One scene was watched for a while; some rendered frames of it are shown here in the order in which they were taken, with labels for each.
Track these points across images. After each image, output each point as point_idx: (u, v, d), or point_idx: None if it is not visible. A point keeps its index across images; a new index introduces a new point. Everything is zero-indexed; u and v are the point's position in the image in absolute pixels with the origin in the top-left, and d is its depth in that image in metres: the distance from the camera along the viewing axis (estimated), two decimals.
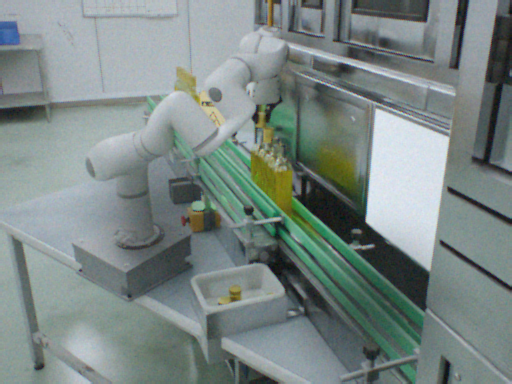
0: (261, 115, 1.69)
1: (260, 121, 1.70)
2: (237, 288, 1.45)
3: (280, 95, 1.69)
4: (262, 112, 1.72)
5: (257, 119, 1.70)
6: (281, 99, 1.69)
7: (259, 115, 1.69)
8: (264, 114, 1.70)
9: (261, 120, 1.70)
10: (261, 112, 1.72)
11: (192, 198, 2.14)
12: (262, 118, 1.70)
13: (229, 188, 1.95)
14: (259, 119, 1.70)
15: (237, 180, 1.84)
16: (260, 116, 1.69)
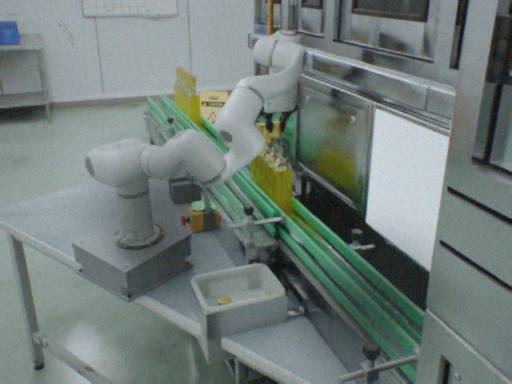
0: (261, 125, 1.70)
1: (260, 131, 1.71)
2: (275, 121, 1.61)
3: (295, 103, 1.59)
4: (262, 122, 1.73)
5: (257, 129, 1.71)
6: (297, 107, 1.59)
7: (259, 125, 1.71)
8: (264, 124, 1.71)
9: (261, 130, 1.71)
10: (261, 122, 1.73)
11: (192, 198, 2.14)
12: (262, 128, 1.71)
13: (229, 188, 1.95)
14: (259, 129, 1.71)
15: (237, 180, 1.84)
16: (260, 126, 1.71)
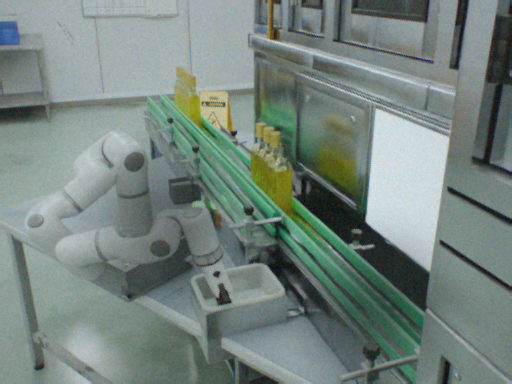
0: (261, 125, 1.70)
1: (260, 131, 1.71)
2: (275, 132, 1.63)
3: (224, 294, 1.32)
4: (262, 122, 1.73)
5: (257, 129, 1.71)
6: (223, 299, 1.32)
7: (259, 125, 1.71)
8: (264, 124, 1.71)
9: (261, 130, 1.71)
10: (261, 122, 1.73)
11: (192, 198, 2.14)
12: (262, 128, 1.71)
13: (229, 188, 1.95)
14: (259, 129, 1.71)
15: (237, 180, 1.84)
16: (260, 126, 1.71)
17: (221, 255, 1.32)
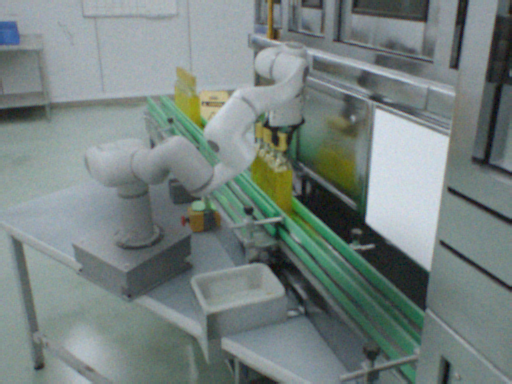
0: (261, 125, 1.70)
1: (260, 131, 1.71)
2: None
3: (302, 116, 1.55)
4: (262, 122, 1.73)
5: (257, 129, 1.71)
6: (304, 120, 1.55)
7: (259, 125, 1.71)
8: None
9: (261, 130, 1.71)
10: (261, 122, 1.73)
11: (192, 198, 2.14)
12: (262, 128, 1.71)
13: (229, 188, 1.95)
14: (259, 129, 1.71)
15: (237, 180, 1.84)
16: (260, 126, 1.71)
17: None
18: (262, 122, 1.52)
